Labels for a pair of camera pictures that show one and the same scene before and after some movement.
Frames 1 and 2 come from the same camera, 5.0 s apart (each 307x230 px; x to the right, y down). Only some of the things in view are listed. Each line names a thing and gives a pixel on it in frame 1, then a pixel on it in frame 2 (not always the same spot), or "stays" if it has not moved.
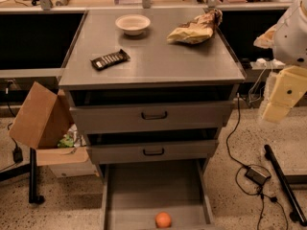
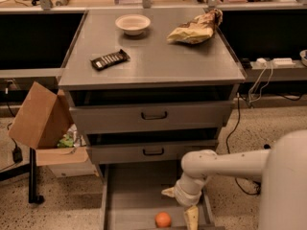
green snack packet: (66, 141) stays
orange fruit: (163, 219) stays
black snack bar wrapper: (102, 61) stays
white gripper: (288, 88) to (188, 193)
